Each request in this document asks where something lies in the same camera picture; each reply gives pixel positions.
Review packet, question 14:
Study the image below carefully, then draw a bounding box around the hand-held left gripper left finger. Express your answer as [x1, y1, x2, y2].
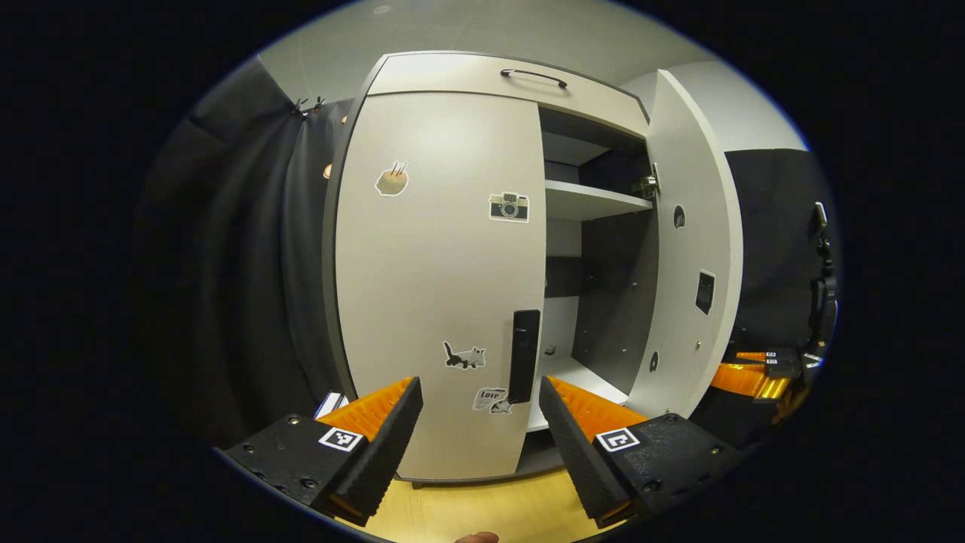
[217, 377, 424, 528]

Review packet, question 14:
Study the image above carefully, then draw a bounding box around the camera sticker cabinet door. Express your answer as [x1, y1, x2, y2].
[334, 90, 547, 481]

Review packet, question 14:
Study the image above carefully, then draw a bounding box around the black curved bar handle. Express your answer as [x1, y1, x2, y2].
[500, 68, 568, 90]

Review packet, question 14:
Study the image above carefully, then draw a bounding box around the black door handle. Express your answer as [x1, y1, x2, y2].
[508, 309, 542, 405]

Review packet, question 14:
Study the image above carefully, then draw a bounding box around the white cabinet top panel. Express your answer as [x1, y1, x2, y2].
[368, 53, 650, 141]

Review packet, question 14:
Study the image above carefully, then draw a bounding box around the metal door hinge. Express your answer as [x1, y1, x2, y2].
[632, 164, 662, 200]

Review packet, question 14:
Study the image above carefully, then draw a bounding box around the black equipment stand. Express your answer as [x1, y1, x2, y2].
[808, 200, 839, 370]

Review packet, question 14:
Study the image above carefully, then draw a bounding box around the headphone sticker cabinet door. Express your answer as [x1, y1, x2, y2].
[626, 69, 745, 420]

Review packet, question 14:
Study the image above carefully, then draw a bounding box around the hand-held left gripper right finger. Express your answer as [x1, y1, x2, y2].
[538, 376, 745, 529]

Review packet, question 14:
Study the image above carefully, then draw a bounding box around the white double-door shoe cabinet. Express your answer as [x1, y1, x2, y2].
[323, 51, 661, 487]

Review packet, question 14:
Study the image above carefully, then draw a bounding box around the white cabinet shelf board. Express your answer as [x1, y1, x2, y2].
[526, 354, 630, 433]
[544, 179, 654, 222]

